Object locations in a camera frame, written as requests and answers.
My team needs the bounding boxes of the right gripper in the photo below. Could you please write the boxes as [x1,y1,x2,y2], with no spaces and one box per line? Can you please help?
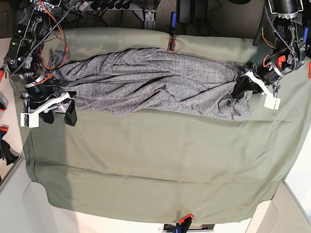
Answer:
[21,80,77,126]

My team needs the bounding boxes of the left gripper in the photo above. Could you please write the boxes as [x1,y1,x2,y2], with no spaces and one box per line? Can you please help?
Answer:
[231,60,283,100]

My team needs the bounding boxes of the grey long-sleeve shirt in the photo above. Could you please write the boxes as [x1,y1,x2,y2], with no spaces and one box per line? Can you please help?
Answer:
[52,48,252,121]

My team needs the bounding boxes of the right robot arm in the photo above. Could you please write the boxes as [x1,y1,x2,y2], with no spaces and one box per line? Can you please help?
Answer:
[1,0,77,128]

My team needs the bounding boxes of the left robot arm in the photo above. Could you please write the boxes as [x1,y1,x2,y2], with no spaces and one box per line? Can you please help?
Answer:
[231,0,308,99]

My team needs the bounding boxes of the tools at left edge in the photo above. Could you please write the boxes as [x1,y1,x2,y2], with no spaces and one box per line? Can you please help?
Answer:
[0,64,19,166]

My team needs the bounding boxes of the red clamp right edge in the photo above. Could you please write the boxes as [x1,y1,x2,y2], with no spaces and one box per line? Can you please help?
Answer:
[308,62,311,79]

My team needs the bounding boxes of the black power adapter brick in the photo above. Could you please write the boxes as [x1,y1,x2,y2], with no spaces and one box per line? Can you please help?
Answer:
[176,0,193,24]

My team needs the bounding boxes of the green table cloth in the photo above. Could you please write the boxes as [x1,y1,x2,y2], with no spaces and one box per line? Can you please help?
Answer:
[8,27,310,223]

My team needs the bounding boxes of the white power strip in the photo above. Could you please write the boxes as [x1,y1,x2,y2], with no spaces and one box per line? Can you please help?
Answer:
[68,0,92,12]

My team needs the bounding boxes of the orange black bottom clamp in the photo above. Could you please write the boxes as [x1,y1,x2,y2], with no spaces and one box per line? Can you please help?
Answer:
[173,214,194,233]

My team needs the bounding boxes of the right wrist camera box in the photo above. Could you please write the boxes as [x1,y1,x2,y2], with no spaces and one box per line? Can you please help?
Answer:
[20,113,39,128]

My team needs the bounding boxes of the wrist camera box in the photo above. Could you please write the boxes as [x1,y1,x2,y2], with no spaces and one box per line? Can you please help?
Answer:
[264,96,281,110]
[20,113,39,128]

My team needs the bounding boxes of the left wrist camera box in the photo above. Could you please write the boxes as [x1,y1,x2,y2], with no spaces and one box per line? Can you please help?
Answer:
[264,96,281,110]

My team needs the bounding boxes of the metal table bracket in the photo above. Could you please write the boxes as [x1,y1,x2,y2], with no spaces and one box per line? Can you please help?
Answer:
[143,10,156,30]

